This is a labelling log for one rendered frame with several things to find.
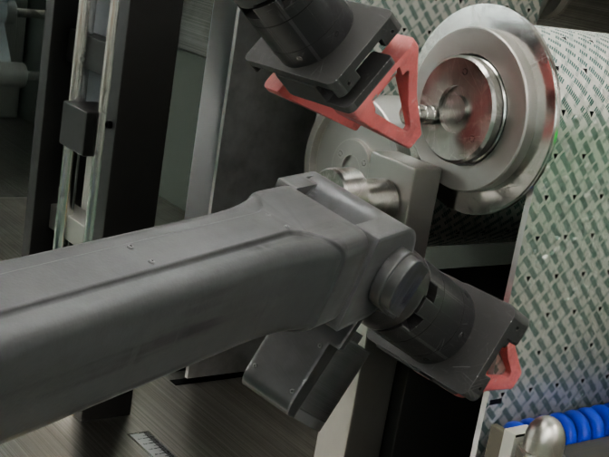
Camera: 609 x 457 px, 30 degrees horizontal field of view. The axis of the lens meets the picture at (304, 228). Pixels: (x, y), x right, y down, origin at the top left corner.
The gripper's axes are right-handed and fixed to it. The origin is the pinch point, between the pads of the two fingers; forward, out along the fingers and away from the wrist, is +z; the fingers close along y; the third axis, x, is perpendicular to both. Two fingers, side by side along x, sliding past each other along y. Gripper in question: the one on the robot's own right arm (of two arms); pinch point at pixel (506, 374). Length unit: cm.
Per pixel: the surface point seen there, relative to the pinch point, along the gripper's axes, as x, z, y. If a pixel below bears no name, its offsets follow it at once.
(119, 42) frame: 6.7, -21.9, -34.1
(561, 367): 2.8, 5.0, 0.2
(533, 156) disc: 12.8, -9.9, 0.0
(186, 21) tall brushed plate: 25, 21, -100
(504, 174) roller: 11.0, -9.7, -1.5
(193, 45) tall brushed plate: 22, 22, -97
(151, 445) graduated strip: -20.7, -1.6, -27.0
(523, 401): -0.9, 3.1, 0.2
